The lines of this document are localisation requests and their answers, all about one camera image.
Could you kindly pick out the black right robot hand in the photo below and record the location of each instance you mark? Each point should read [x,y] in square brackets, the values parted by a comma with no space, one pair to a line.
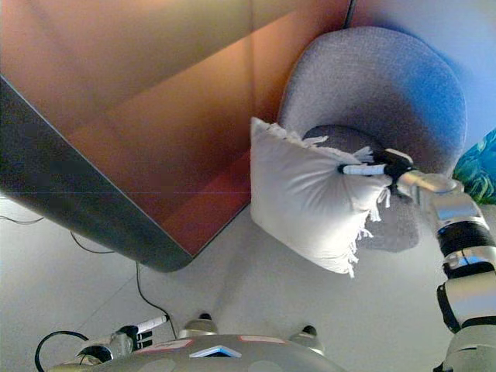
[395,164]

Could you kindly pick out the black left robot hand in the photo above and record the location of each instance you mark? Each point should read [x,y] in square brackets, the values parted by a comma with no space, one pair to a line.
[135,335]

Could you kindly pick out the white fringed pillow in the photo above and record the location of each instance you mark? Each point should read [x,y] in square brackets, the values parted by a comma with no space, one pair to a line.
[302,201]

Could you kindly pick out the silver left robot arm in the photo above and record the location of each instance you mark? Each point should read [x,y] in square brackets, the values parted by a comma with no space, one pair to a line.
[97,350]

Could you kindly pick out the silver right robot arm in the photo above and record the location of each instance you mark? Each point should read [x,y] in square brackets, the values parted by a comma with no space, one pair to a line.
[457,217]

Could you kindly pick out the silver left robot leg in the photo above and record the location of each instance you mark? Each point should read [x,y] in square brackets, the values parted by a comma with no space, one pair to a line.
[197,329]

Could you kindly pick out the silver robot leg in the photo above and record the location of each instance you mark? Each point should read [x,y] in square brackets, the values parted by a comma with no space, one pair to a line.
[197,329]
[308,341]

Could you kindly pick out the grey robot torso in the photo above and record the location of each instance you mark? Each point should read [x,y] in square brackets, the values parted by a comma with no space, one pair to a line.
[213,358]

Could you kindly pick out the green leafy plant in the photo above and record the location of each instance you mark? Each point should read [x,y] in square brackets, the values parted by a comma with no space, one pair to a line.
[476,170]

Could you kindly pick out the grey fabric armchair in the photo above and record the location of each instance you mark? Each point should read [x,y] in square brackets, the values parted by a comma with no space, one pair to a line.
[372,85]

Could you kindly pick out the black vertical pole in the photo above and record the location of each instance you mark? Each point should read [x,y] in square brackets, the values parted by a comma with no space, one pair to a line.
[348,15]

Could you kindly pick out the silver right robot leg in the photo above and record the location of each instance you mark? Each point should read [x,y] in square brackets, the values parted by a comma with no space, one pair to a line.
[308,341]

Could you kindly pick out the brown cabinet with dark edge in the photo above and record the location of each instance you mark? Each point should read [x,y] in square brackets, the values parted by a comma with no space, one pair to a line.
[135,116]

